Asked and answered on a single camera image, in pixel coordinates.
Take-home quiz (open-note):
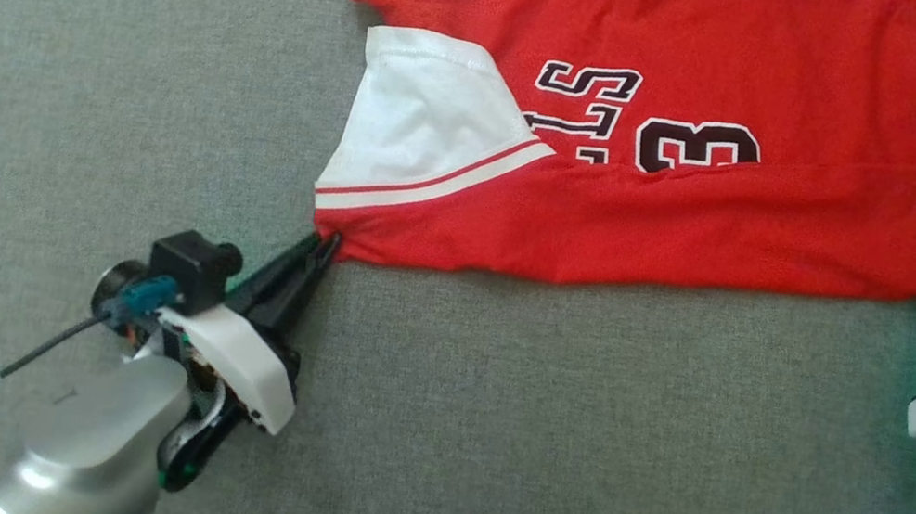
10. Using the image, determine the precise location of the red white basketball jersey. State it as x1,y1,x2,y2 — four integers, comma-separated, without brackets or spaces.
298,0,916,363

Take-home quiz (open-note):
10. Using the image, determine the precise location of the grey sofa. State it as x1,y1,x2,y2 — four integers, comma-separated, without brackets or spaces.
0,0,916,514

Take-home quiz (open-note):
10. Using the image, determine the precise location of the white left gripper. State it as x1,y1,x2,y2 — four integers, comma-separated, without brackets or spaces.
128,205,343,514

